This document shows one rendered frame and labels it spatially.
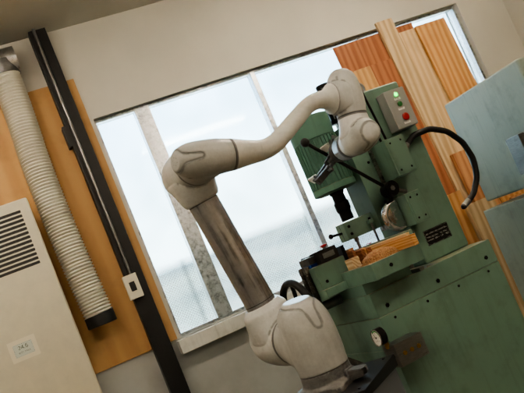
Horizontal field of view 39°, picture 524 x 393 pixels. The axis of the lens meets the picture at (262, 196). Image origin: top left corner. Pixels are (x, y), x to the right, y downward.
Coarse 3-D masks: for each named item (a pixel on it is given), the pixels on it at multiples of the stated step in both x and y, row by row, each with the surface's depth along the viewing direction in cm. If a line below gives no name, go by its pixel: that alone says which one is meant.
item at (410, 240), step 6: (414, 234) 255; (396, 240) 263; (402, 240) 260; (408, 240) 257; (414, 240) 255; (378, 246) 275; (384, 246) 271; (396, 246) 264; (402, 246) 261; (408, 246) 258
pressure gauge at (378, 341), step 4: (376, 328) 254; (380, 328) 253; (372, 332) 255; (376, 332) 253; (380, 332) 252; (384, 332) 252; (372, 336) 256; (376, 336) 253; (380, 336) 251; (384, 336) 252; (376, 340) 254; (380, 340) 252; (384, 340) 252; (376, 344) 255; (380, 344) 253; (384, 344) 254; (388, 344) 254; (388, 348) 254
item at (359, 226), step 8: (360, 216) 289; (368, 216) 290; (344, 224) 285; (352, 224) 286; (360, 224) 288; (368, 224) 289; (344, 232) 286; (352, 232) 285; (360, 232) 287; (344, 240) 288
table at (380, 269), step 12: (408, 252) 260; (420, 252) 262; (372, 264) 254; (384, 264) 255; (396, 264) 257; (408, 264) 259; (348, 276) 270; (360, 276) 262; (372, 276) 255; (384, 276) 254; (336, 288) 270; (348, 288) 272
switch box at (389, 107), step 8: (400, 88) 292; (384, 96) 289; (392, 96) 290; (400, 96) 292; (384, 104) 291; (392, 104) 289; (408, 104) 292; (384, 112) 292; (392, 112) 289; (400, 112) 290; (408, 112) 291; (392, 120) 290; (400, 120) 289; (416, 120) 292; (392, 128) 291; (400, 128) 288
